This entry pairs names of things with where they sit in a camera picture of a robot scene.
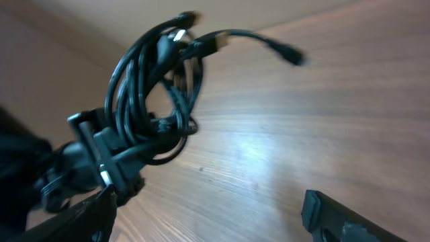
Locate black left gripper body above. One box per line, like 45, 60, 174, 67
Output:
0, 107, 189, 216

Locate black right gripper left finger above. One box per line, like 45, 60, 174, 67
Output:
9, 185, 118, 242

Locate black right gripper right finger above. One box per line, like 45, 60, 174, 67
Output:
301, 190, 404, 242

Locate black usb cables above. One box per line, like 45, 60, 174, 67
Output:
103, 10, 307, 166

